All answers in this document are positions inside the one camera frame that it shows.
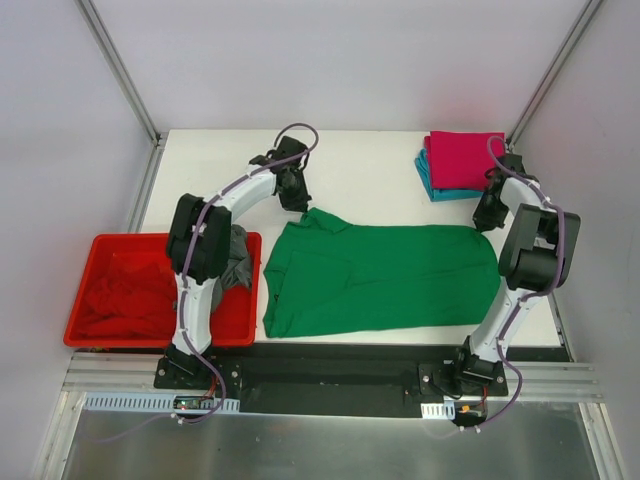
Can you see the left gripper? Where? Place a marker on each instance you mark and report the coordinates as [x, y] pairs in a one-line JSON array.
[[295, 195]]

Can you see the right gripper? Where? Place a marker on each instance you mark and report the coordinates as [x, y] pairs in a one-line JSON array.
[[486, 214]]

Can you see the green t shirt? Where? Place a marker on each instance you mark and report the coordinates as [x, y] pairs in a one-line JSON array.
[[326, 276]]

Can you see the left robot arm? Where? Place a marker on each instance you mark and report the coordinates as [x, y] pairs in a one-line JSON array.
[[199, 248]]

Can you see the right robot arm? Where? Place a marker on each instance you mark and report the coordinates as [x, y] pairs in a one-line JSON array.
[[535, 259]]

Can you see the folded magenta t shirt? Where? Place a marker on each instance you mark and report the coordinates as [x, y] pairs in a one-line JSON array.
[[459, 161]]

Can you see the folded teal t shirt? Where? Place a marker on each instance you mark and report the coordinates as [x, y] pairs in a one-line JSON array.
[[435, 194]]

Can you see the grey t shirt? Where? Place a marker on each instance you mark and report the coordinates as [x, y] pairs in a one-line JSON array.
[[239, 268]]

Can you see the red t shirt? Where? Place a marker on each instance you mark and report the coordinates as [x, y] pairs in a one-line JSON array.
[[133, 300]]

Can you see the red plastic bin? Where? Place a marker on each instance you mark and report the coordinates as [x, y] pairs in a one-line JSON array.
[[233, 324]]

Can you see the right slotted cable duct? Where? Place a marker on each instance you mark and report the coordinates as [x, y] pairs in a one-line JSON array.
[[438, 411]]

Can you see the slotted cable duct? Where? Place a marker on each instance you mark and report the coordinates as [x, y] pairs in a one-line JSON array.
[[158, 403], [438, 411]]

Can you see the right aluminium frame post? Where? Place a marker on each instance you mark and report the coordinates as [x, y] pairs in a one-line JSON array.
[[578, 29]]

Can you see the aluminium frame post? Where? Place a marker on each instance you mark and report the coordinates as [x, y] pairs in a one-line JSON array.
[[578, 29], [118, 69]]

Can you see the left aluminium frame post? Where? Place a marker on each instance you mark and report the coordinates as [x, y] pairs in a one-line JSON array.
[[118, 69]]

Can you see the left slotted cable duct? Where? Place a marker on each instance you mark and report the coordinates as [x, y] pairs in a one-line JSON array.
[[158, 403]]

